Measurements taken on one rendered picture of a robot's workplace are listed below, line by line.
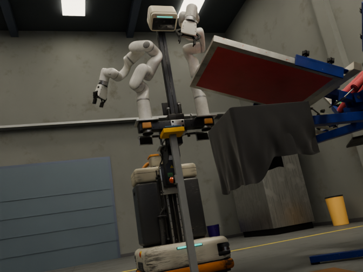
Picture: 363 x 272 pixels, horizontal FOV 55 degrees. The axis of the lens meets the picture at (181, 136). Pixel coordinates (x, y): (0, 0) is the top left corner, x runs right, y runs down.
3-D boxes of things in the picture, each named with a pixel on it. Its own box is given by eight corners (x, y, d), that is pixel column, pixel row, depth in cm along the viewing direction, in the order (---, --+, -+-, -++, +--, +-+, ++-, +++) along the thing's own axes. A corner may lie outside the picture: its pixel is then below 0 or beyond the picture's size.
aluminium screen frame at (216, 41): (213, 40, 189) (214, 35, 190) (189, 87, 244) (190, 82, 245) (343, 77, 200) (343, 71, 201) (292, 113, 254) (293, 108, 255)
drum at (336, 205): (355, 223, 675) (346, 194, 691) (340, 225, 665) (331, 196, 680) (342, 224, 708) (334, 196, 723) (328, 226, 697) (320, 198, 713)
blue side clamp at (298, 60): (295, 64, 194) (296, 54, 196) (290, 68, 199) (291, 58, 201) (343, 77, 198) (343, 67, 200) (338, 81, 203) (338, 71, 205)
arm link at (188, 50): (182, 51, 278) (204, 47, 278) (189, 94, 270) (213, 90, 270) (181, 42, 264) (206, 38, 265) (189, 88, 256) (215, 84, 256)
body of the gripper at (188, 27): (196, 26, 229) (194, 41, 225) (181, 23, 227) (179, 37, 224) (199, 19, 222) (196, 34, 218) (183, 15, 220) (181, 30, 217)
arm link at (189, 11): (186, 16, 240) (199, 18, 239) (183, 29, 236) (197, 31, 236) (186, 1, 225) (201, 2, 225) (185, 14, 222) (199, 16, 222)
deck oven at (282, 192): (327, 225, 753) (300, 127, 814) (274, 235, 715) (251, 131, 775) (285, 229, 909) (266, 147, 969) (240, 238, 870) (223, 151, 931)
